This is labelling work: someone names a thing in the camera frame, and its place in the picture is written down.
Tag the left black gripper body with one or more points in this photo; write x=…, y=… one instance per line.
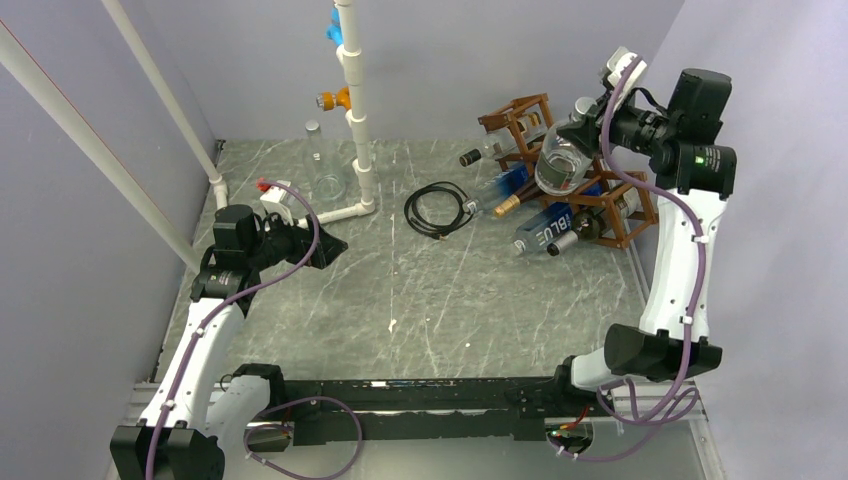
x=283, y=241

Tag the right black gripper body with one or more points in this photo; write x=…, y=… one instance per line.
x=638, y=129

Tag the clear bottle white cap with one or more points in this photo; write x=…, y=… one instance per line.
x=560, y=165

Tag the clear bottle green label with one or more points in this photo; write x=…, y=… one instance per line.
x=326, y=179

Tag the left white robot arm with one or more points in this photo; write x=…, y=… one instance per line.
x=199, y=371

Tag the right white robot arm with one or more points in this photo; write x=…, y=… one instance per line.
x=694, y=178

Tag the brown wooden wine rack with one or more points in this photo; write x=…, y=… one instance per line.
x=599, y=186

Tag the brown bottle gold foil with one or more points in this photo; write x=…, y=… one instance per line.
x=530, y=190

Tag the green wine bottle silver foil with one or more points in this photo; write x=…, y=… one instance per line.
x=592, y=223

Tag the front blue Blue Dash bottle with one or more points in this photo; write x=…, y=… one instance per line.
x=536, y=233

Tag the rear blue square bottle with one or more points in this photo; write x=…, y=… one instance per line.
x=493, y=192

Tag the orange pipe-mounted fitting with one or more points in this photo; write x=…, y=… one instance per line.
x=327, y=101

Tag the blue pipe-mounted fitting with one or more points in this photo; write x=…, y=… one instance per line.
x=334, y=30

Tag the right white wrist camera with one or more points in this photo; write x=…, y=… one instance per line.
x=615, y=66

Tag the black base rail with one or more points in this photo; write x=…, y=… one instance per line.
x=313, y=412

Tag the white PVC pipe frame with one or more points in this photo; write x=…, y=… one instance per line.
x=26, y=70

